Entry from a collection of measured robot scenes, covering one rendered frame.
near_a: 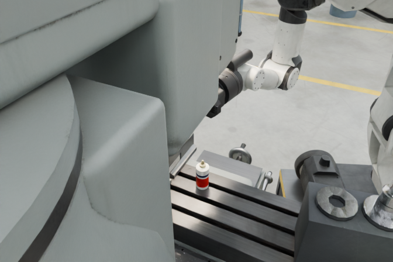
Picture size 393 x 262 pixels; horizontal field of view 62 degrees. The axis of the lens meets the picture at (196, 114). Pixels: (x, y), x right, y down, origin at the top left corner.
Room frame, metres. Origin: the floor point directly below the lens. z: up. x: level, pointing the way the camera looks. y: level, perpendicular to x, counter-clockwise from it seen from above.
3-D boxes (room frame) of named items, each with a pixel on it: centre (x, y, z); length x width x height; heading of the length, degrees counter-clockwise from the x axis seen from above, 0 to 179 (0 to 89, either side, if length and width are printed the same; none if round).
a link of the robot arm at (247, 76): (0.82, -0.12, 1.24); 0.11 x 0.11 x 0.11; 50
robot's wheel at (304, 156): (1.20, -0.61, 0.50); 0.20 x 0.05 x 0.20; 86
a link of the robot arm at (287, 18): (1.07, -0.33, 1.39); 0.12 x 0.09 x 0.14; 141
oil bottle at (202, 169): (0.71, -0.02, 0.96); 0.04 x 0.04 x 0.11
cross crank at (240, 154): (1.12, -0.20, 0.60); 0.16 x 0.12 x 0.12; 155
